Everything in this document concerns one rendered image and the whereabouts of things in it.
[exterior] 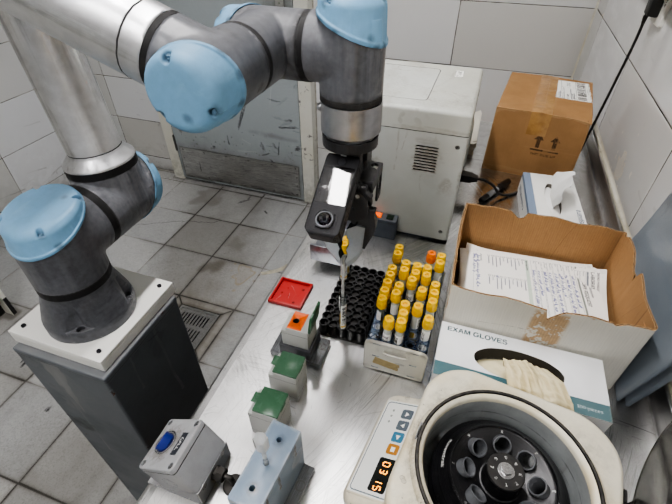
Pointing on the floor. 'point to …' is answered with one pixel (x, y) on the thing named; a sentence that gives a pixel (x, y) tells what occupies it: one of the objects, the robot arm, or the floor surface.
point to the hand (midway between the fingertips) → (343, 261)
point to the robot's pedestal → (127, 392)
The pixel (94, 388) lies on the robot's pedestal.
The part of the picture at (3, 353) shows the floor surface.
